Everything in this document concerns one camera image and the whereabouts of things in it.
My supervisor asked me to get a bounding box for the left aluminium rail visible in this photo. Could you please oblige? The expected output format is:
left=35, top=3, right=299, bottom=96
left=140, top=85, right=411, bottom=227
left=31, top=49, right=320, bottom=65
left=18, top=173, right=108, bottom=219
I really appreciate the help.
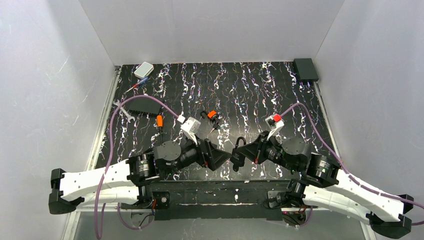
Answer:
left=61, top=66, right=122, bottom=240

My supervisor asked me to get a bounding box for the orange handled screwdriver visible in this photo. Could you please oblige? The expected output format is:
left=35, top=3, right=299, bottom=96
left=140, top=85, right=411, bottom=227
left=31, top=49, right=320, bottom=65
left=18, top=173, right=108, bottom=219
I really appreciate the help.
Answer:
left=156, top=114, right=164, bottom=144

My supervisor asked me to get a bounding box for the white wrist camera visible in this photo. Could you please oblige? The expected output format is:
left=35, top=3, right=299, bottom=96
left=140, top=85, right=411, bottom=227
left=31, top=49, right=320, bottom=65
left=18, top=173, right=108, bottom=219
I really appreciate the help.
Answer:
left=180, top=117, right=201, bottom=146
left=265, top=114, right=284, bottom=140

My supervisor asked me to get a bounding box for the red blue screwdriver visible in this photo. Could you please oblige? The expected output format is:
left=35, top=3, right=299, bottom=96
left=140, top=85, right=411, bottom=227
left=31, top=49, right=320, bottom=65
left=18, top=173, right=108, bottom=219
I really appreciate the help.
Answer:
left=125, top=76, right=149, bottom=93

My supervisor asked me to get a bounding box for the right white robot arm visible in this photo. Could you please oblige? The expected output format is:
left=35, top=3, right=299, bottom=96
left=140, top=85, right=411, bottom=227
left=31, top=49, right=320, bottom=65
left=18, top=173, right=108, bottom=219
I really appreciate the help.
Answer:
left=231, top=131, right=413, bottom=239

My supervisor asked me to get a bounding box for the black box in corner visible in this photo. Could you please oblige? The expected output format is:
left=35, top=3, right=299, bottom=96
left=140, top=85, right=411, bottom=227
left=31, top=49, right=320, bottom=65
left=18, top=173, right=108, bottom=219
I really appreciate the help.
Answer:
left=293, top=58, right=319, bottom=83

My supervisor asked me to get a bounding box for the white rounded box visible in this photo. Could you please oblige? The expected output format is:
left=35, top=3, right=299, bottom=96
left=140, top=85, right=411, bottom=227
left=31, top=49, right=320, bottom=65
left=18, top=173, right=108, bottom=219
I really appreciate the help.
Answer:
left=133, top=62, right=154, bottom=79

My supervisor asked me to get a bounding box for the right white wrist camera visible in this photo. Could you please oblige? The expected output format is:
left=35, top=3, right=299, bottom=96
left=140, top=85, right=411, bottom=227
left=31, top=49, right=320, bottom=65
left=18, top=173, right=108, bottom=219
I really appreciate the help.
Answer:
left=265, top=114, right=284, bottom=140

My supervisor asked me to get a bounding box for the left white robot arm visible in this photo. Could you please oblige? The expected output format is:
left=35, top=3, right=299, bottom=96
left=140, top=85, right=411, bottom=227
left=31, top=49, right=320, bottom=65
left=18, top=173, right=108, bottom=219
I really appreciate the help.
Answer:
left=48, top=138, right=231, bottom=215

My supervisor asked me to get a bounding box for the orange black padlock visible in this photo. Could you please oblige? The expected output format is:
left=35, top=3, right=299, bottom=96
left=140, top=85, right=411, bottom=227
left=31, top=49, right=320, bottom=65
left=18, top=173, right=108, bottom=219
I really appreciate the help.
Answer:
left=200, top=110, right=219, bottom=121

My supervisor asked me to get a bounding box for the aluminium rail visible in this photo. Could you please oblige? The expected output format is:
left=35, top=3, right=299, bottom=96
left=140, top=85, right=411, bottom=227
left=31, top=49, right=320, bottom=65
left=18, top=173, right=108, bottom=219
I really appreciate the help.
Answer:
left=61, top=66, right=122, bottom=240
left=313, top=82, right=377, bottom=240

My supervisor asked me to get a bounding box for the black front base bar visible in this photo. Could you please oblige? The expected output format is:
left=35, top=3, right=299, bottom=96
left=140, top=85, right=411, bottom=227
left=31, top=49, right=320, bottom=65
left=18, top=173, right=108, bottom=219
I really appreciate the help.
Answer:
left=146, top=180, right=289, bottom=221

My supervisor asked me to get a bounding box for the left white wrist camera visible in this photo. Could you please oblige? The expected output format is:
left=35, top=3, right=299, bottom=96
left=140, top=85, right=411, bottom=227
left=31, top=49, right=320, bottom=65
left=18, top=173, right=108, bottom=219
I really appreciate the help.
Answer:
left=180, top=117, right=201, bottom=146

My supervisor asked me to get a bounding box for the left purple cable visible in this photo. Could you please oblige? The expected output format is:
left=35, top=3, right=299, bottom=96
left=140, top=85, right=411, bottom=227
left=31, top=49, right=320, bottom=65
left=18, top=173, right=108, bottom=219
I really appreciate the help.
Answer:
left=93, top=95, right=186, bottom=240

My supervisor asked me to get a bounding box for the right aluminium rail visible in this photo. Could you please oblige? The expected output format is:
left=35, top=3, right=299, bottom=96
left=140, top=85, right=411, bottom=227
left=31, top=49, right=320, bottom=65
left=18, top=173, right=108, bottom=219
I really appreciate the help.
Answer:
left=313, top=82, right=377, bottom=240

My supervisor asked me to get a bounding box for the silver wrench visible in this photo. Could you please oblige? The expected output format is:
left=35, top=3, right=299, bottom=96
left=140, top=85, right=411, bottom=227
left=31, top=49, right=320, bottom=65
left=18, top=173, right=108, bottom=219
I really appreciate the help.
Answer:
left=113, top=99, right=135, bottom=123

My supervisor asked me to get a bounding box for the black flat box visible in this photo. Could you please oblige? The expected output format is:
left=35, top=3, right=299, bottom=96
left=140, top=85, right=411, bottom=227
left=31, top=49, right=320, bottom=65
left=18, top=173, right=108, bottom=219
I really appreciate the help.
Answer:
left=126, top=98, right=162, bottom=116

